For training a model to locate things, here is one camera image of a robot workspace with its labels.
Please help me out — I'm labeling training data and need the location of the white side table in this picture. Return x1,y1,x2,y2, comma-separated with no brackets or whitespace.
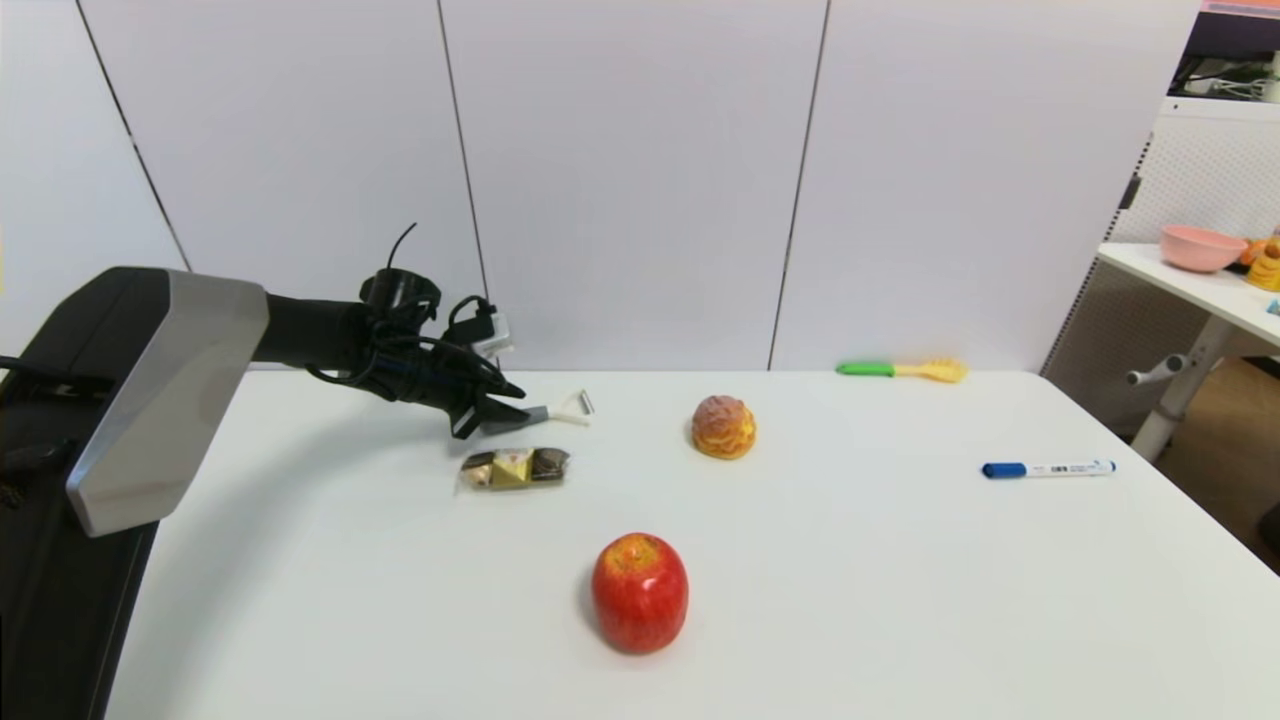
1095,241,1280,461

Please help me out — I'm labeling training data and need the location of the clear packet of chocolates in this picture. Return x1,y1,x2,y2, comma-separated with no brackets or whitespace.
460,447,572,493

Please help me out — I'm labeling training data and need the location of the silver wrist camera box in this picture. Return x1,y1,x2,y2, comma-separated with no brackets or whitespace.
470,312,514,359

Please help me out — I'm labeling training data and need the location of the blue capped white marker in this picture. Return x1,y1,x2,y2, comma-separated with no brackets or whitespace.
981,459,1117,479

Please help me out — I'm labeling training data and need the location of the green handled yellow toy fork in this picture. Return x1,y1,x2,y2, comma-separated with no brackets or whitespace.
836,358,969,384

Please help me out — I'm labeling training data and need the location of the white pegboard panel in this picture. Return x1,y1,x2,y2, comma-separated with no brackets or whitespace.
1040,96,1280,439

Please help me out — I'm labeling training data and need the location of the red apple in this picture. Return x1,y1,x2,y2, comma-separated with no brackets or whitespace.
591,532,690,656

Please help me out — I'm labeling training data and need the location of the pink bowl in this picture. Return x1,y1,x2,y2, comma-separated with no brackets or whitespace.
1160,224,1249,272

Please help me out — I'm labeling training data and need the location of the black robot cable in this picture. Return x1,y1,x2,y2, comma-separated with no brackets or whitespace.
0,222,503,403

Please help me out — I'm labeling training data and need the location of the golden cream puff bread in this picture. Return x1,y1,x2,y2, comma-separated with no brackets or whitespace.
691,395,758,461

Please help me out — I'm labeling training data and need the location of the dark shelf with cables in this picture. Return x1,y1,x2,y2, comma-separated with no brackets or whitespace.
1165,0,1280,101

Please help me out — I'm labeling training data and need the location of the grey handled white peeler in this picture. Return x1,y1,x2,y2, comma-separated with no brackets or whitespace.
482,390,596,434

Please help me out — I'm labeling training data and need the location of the yellow stacked toy food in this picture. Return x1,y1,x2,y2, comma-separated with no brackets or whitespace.
1245,235,1280,291

